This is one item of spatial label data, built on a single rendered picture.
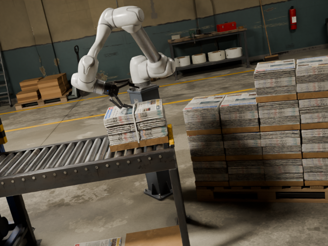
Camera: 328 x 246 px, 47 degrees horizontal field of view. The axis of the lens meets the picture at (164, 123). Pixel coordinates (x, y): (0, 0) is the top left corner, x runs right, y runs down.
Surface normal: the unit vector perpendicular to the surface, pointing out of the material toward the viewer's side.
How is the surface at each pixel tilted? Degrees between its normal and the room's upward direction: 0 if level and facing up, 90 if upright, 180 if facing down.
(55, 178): 90
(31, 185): 90
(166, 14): 90
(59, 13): 90
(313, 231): 0
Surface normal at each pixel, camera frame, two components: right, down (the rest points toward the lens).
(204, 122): -0.32, 0.33
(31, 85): 0.03, 0.29
